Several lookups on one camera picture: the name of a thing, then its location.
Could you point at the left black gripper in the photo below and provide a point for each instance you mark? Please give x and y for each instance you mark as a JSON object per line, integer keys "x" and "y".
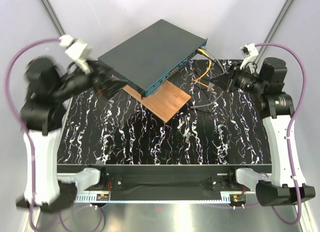
{"x": 111, "y": 83}

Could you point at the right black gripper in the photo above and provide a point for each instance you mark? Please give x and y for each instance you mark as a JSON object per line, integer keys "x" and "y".
{"x": 226, "y": 82}

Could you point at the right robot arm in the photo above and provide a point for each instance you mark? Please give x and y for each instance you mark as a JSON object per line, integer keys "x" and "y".
{"x": 287, "y": 185}

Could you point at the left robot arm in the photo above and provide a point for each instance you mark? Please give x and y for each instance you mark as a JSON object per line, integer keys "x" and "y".
{"x": 43, "y": 114}

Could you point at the black marble pattern mat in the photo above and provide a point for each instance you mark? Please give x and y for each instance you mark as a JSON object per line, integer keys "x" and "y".
{"x": 225, "y": 128}

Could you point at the wooden base board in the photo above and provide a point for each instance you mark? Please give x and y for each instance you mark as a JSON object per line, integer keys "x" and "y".
{"x": 165, "y": 102}

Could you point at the dark grey network switch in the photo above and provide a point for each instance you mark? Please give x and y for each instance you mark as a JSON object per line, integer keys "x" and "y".
{"x": 150, "y": 57}

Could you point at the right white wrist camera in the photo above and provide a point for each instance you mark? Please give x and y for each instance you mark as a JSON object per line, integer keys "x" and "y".
{"x": 250, "y": 53}

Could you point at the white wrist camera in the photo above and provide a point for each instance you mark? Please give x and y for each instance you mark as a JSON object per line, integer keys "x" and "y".
{"x": 250, "y": 53}
{"x": 78, "y": 50}

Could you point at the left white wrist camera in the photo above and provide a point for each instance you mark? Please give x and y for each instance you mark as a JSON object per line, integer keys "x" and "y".
{"x": 78, "y": 50}

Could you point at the left aluminium frame post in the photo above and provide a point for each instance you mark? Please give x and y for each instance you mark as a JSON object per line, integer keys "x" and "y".
{"x": 50, "y": 12}

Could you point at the aluminium frame post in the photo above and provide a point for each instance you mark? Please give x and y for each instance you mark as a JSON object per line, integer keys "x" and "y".
{"x": 279, "y": 20}
{"x": 50, "y": 12}

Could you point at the right aluminium frame post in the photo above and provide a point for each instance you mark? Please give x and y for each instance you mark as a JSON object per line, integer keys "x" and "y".
{"x": 279, "y": 20}

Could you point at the slotted cable duct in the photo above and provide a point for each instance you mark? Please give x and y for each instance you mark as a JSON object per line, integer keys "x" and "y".
{"x": 104, "y": 197}

